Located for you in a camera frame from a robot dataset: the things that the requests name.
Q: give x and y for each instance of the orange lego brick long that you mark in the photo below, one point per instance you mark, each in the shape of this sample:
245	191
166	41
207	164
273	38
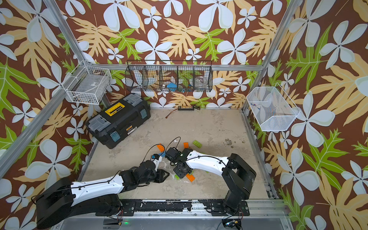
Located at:
190	177

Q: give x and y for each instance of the white wire basket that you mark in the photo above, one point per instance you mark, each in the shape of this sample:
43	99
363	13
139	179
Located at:
273	108
87	83

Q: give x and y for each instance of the black wire basket centre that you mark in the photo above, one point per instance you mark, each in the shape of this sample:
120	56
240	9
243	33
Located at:
170	76

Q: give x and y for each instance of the black power strip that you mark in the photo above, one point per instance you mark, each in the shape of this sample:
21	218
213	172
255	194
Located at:
185	108

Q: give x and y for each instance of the white wire basket left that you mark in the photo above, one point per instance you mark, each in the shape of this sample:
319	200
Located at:
87	83

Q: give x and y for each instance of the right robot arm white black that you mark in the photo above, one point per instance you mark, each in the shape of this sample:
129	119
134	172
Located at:
238	175

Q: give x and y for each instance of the orange flat lego plate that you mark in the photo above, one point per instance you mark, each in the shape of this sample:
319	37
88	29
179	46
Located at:
161	147

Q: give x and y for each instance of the black toolbox yellow handle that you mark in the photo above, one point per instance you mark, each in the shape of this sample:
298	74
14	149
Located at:
117	122

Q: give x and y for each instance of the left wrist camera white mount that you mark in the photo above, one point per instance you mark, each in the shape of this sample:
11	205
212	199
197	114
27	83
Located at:
156	159

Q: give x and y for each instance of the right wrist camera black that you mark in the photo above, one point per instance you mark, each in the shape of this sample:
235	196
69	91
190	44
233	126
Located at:
171	154

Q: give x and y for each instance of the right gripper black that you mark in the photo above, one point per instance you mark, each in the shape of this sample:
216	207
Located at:
176	172

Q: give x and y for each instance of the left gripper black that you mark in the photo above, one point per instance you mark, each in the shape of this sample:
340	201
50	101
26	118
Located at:
161	177

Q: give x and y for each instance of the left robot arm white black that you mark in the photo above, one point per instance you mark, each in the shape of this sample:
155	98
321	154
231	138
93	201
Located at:
66	199

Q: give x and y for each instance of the white wire basket right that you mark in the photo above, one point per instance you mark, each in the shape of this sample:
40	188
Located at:
273	108

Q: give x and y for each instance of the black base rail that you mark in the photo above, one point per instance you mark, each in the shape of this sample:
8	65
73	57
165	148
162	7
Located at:
214	207

